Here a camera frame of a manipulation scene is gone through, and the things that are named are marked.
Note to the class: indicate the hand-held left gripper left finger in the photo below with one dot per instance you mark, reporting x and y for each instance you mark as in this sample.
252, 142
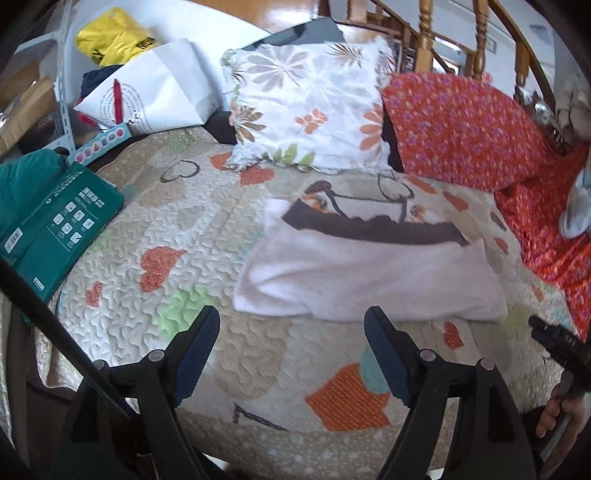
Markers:
199, 348

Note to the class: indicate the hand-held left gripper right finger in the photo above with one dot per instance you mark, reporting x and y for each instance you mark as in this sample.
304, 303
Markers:
385, 355

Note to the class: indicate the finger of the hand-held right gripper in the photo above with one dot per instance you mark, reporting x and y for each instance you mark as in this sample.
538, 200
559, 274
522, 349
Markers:
547, 334

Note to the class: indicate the white garment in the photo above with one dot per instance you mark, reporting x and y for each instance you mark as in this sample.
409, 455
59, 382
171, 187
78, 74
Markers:
369, 281

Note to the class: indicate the person's right hand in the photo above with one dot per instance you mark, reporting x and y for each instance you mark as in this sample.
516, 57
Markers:
549, 413

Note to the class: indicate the heart patterned quilt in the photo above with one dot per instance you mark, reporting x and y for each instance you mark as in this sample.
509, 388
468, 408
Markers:
258, 369

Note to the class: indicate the green cardboard box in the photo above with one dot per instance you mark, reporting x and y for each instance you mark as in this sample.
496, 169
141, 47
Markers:
55, 230

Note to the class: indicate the red floral cloth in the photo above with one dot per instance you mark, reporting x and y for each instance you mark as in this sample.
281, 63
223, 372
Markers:
471, 134

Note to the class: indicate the colourful dotted flat box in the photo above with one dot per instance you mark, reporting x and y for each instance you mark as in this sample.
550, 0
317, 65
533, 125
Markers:
99, 143

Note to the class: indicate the crumpled cream cloth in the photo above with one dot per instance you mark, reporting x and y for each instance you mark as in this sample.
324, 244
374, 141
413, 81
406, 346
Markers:
572, 99

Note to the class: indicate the teal cloth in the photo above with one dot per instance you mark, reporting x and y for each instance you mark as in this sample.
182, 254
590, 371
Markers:
25, 184

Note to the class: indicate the white paper bag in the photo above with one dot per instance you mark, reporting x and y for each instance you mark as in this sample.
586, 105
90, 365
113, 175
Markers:
157, 87

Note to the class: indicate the white floral pillow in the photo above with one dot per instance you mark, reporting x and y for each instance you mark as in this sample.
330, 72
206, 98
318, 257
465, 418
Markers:
304, 101

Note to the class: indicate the dark navy cloth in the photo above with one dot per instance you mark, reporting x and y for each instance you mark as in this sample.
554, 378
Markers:
97, 81

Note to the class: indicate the white perforated metal bar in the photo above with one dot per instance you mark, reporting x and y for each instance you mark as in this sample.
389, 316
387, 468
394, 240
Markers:
62, 87

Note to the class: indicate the brown cardboard box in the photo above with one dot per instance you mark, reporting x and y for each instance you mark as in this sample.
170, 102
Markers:
23, 108

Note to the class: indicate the wooden headboard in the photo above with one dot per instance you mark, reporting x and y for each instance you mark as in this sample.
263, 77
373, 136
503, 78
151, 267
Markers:
480, 41

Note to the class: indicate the yellow plastic bag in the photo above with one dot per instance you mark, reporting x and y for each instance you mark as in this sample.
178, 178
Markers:
113, 44

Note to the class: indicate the grey flat board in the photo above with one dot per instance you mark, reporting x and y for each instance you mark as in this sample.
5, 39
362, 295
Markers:
300, 32

